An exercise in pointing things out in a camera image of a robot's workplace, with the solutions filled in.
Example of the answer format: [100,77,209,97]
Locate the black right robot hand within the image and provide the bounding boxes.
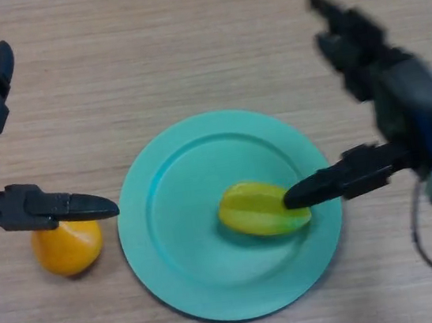
[256,0,432,212]

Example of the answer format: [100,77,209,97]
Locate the orange pear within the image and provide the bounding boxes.
[28,216,107,281]

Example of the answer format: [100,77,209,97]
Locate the yellow starfruit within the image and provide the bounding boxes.
[214,174,315,243]

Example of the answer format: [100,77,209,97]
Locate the green round plate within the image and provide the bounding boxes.
[103,95,356,323]

